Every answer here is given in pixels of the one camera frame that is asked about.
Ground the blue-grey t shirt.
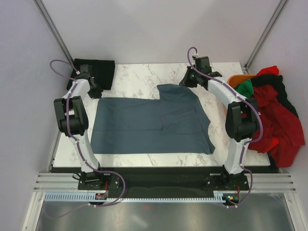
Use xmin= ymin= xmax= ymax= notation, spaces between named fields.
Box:
xmin=91 ymin=84 xmax=215 ymax=154

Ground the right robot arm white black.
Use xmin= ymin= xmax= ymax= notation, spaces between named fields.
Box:
xmin=180 ymin=54 xmax=263 ymax=190

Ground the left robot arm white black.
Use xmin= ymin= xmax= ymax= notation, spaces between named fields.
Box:
xmin=53 ymin=64 xmax=106 ymax=189

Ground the folded black t shirt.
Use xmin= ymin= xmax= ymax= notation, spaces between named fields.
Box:
xmin=74 ymin=58 xmax=116 ymax=90

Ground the orange plastic basket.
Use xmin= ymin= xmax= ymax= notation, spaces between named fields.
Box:
xmin=227 ymin=75 xmax=256 ymax=89

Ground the green t shirt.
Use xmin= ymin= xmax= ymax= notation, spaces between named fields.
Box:
xmin=235 ymin=79 xmax=254 ymax=99

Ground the black t shirt in basket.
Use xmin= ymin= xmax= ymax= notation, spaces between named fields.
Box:
xmin=251 ymin=74 xmax=298 ymax=118

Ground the red t shirt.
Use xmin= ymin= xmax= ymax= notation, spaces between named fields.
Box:
xmin=249 ymin=66 xmax=305 ymax=167

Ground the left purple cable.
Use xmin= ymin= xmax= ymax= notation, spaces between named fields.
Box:
xmin=43 ymin=59 xmax=127 ymax=220

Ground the purple cable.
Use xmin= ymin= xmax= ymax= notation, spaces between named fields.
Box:
xmin=187 ymin=47 xmax=264 ymax=209
xmin=43 ymin=59 xmax=127 ymax=220

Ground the left aluminium frame post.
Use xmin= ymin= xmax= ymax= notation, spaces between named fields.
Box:
xmin=33 ymin=0 xmax=74 ymax=64

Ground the aluminium frame post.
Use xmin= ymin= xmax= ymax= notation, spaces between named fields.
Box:
xmin=242 ymin=0 xmax=289 ymax=73
xmin=33 ymin=0 xmax=74 ymax=64

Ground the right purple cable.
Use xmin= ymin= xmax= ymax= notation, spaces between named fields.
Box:
xmin=187 ymin=47 xmax=264 ymax=209

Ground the aluminium frame extrusion base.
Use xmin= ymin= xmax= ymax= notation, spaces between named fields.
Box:
xmin=34 ymin=173 xmax=296 ymax=193

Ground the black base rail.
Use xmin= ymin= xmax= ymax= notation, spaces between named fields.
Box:
xmin=73 ymin=166 xmax=280 ymax=198

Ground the white slotted cable duct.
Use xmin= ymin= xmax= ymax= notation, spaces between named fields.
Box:
xmin=44 ymin=191 xmax=251 ymax=204

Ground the right aluminium frame post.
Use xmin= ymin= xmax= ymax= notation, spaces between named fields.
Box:
xmin=242 ymin=0 xmax=289 ymax=73

